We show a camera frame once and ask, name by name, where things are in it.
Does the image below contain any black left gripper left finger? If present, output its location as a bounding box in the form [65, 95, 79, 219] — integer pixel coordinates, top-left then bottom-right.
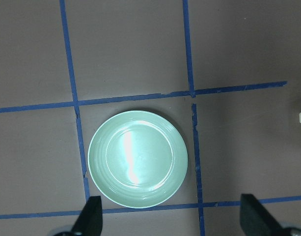
[71, 196, 102, 236]

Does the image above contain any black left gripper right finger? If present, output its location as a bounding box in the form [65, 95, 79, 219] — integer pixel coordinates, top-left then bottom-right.
[240, 194, 283, 236]

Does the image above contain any green plate left side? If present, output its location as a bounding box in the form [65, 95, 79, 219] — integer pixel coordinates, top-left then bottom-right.
[87, 110, 188, 208]

